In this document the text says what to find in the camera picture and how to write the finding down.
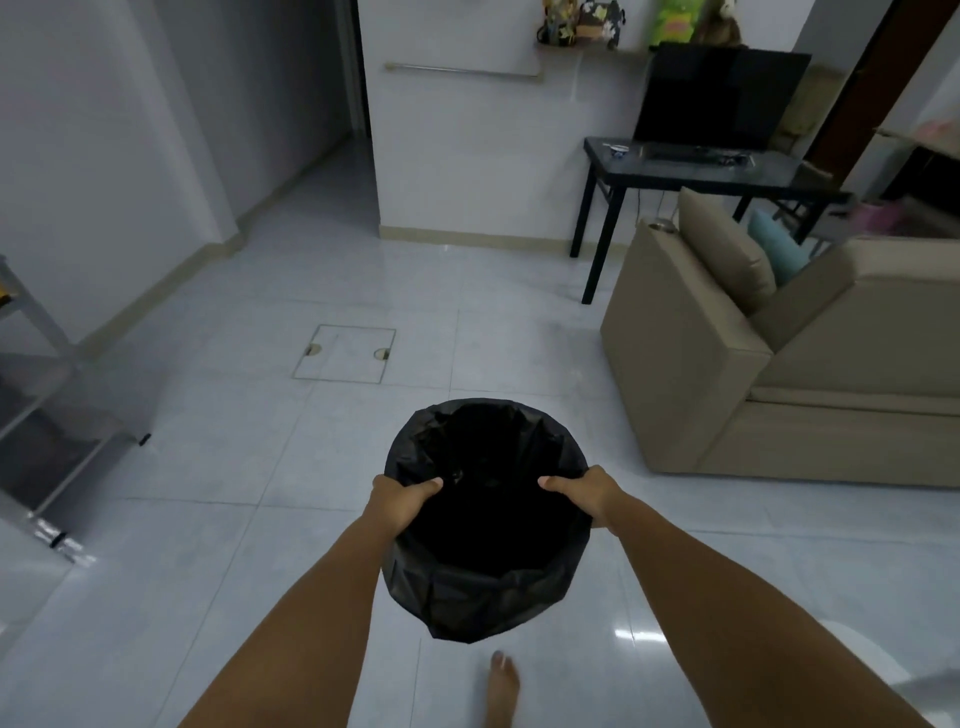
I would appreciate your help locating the beige sofa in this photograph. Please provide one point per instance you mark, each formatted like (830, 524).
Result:
(787, 360)

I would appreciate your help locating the person's right forearm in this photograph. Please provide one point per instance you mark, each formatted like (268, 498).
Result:
(742, 622)

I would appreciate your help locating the person's right thumb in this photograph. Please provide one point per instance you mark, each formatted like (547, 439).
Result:
(559, 484)

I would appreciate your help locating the floor access hatch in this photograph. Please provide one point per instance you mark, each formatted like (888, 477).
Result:
(345, 354)

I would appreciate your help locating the black trash bag bin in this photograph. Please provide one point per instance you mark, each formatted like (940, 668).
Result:
(484, 525)

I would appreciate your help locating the person's left hand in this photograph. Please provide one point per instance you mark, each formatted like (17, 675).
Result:
(401, 504)

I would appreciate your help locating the black desk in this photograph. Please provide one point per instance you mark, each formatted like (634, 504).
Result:
(675, 180)

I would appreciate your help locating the small white cup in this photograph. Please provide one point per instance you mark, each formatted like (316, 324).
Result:
(619, 151)

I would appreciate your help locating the green plush toy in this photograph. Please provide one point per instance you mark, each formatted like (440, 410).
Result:
(676, 21)

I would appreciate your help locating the pink object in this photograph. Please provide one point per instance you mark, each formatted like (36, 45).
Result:
(874, 219)

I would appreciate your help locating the white wall shelf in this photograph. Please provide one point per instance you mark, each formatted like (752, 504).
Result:
(592, 49)

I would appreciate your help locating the beige sofa cushion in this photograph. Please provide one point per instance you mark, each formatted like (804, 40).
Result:
(724, 247)

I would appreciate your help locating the person's left forearm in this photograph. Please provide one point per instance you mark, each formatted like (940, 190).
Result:
(292, 622)

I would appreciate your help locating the light blue cushion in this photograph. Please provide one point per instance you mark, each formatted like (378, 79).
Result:
(780, 244)

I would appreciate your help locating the person's right hand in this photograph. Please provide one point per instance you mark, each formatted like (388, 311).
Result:
(592, 496)

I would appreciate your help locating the person's bare foot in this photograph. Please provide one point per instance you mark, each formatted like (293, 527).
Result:
(501, 690)

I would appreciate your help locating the metal shelf rack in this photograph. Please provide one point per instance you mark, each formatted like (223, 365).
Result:
(52, 427)

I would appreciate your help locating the black keyboard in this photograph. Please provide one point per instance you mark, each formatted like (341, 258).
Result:
(694, 154)

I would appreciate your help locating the yellow patterned bag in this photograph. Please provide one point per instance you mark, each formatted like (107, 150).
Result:
(561, 21)

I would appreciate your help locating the brown plush toy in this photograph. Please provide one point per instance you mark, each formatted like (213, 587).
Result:
(721, 24)

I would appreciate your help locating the black monitor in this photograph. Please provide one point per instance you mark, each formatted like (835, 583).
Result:
(716, 97)

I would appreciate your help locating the dark wooden door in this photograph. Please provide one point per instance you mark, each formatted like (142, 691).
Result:
(847, 90)

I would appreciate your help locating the wall-mounted wooden rail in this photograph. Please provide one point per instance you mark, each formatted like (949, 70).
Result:
(465, 71)

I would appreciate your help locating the dark patterned bag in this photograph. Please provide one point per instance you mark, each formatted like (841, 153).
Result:
(604, 21)

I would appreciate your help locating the person's left thumb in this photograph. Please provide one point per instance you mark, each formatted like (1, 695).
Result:
(424, 488)

